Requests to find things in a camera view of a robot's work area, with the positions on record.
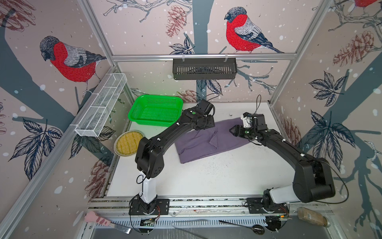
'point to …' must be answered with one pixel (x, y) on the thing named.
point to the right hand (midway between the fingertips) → (234, 128)
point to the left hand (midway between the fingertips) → (213, 121)
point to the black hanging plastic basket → (204, 68)
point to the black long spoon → (256, 229)
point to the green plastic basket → (156, 110)
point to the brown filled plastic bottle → (306, 213)
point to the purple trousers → (197, 145)
